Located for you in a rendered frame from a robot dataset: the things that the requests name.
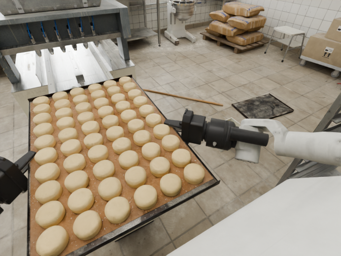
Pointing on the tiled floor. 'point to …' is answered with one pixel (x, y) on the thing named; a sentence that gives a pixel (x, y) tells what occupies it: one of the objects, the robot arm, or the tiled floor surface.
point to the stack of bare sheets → (262, 107)
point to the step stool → (288, 38)
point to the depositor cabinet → (65, 69)
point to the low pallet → (233, 42)
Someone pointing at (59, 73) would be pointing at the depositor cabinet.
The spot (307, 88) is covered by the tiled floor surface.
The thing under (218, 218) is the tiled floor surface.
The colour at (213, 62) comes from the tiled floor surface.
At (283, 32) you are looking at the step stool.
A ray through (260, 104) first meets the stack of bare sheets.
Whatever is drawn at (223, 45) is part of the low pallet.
